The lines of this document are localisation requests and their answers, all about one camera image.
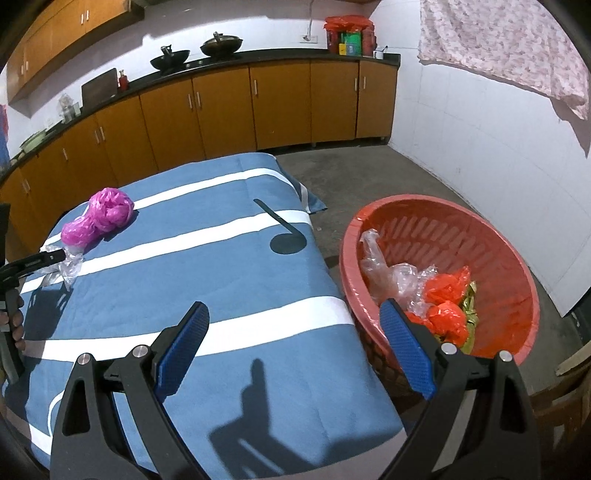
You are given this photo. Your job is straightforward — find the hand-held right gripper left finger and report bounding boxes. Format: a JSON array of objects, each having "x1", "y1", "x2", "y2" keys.
[{"x1": 50, "y1": 301, "x2": 211, "y2": 480}]

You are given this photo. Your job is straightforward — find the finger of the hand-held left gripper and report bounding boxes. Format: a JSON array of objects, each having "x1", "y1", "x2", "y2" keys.
[{"x1": 0, "y1": 249, "x2": 66, "y2": 283}]

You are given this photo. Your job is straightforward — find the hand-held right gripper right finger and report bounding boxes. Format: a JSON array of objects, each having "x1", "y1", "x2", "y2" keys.
[{"x1": 379, "y1": 298, "x2": 539, "y2": 480}]

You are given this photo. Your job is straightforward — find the clear plastic film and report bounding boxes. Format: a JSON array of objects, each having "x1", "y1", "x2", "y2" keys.
[{"x1": 41, "y1": 250, "x2": 85, "y2": 291}]

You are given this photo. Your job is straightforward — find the pink plastic bag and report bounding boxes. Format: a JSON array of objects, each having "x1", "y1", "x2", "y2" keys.
[{"x1": 61, "y1": 187, "x2": 136, "y2": 248}]

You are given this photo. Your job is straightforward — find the green plastic bag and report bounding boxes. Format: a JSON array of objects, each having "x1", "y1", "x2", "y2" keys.
[{"x1": 459, "y1": 281, "x2": 479, "y2": 354}]

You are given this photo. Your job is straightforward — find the white clear plastic bag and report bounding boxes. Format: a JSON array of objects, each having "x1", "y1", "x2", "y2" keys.
[{"x1": 359, "y1": 228, "x2": 397, "y2": 298}]

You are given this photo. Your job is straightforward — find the red plastic basket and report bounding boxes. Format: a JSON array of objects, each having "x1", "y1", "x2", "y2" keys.
[{"x1": 339, "y1": 195, "x2": 540, "y2": 402}]

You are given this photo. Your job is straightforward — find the person's left hand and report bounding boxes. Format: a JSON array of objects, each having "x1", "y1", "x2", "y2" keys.
[{"x1": 8, "y1": 294, "x2": 25, "y2": 354}]

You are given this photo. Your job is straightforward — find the pale green pot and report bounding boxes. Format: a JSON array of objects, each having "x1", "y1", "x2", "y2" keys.
[{"x1": 19, "y1": 130, "x2": 49, "y2": 153}]

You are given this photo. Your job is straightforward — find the blue white striped blanket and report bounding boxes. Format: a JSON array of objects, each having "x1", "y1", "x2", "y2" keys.
[{"x1": 0, "y1": 153, "x2": 408, "y2": 468}]

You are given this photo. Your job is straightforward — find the glass jar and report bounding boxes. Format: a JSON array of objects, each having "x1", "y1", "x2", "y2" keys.
[{"x1": 58, "y1": 93, "x2": 82, "y2": 123}]

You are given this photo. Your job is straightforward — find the dark cutting board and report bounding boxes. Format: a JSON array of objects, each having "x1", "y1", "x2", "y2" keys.
[{"x1": 81, "y1": 68, "x2": 119, "y2": 108}]

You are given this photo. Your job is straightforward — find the wooden base cabinet row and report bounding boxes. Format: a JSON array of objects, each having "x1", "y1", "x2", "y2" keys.
[{"x1": 0, "y1": 55, "x2": 402, "y2": 259}]

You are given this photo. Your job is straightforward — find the black wok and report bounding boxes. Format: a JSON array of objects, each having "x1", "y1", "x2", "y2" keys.
[{"x1": 150, "y1": 45, "x2": 191, "y2": 71}]

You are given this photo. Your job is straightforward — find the black lidded pot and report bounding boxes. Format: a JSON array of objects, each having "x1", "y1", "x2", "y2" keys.
[{"x1": 200, "y1": 32, "x2": 245, "y2": 58}]

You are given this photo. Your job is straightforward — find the black kitchen countertop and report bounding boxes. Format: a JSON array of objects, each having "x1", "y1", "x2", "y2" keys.
[{"x1": 0, "y1": 46, "x2": 402, "y2": 185}]

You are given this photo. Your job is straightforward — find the pink floral cloth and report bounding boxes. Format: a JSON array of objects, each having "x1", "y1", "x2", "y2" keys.
[{"x1": 418, "y1": 0, "x2": 591, "y2": 121}]

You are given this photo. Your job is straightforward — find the red bag of groceries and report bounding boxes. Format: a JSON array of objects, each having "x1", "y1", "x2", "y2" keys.
[{"x1": 323, "y1": 15, "x2": 376, "y2": 56}]

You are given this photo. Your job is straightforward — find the long wooden wall cabinet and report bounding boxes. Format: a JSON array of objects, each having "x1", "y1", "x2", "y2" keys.
[{"x1": 4, "y1": 0, "x2": 146, "y2": 105}]

